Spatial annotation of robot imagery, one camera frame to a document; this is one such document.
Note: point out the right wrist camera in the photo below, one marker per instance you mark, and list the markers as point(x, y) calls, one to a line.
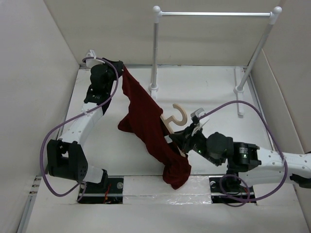
point(198, 120)

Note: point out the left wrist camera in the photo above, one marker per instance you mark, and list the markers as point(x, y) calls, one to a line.
point(90, 57)

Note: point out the dark red t shirt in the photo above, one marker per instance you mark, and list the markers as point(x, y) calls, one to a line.
point(143, 119)

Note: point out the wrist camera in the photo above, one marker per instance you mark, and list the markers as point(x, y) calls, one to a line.
point(90, 57)
point(198, 120)

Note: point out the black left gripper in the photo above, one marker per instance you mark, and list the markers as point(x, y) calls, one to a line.
point(118, 66)

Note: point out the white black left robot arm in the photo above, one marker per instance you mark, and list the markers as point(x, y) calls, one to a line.
point(66, 158)

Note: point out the white metal clothes rack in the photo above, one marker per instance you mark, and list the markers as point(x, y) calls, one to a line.
point(240, 77)

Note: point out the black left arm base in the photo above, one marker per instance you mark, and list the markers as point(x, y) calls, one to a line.
point(108, 191)

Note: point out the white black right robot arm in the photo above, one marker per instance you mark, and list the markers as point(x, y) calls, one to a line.
point(254, 164)

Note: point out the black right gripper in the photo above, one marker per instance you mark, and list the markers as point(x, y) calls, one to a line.
point(184, 139)

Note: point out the beige wooden hanger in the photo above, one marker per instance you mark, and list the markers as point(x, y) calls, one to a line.
point(167, 121)

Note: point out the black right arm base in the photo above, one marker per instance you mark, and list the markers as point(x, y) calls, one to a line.
point(230, 185)

